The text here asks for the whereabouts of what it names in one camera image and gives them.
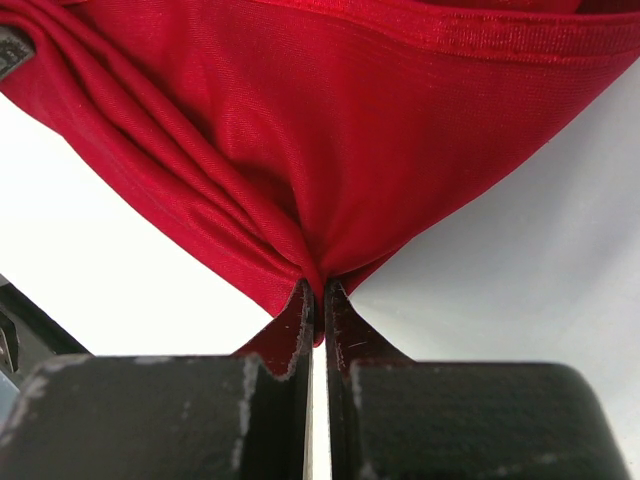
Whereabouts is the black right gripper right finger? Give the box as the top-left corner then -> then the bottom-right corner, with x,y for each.
323,281 -> 629,479

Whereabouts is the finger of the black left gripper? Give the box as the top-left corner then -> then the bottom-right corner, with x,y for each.
0,24 -> 36,80

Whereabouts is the red cloth napkin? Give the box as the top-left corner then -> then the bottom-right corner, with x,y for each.
1,1 -> 639,314

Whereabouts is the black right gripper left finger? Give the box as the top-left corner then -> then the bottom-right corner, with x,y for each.
1,281 -> 315,479

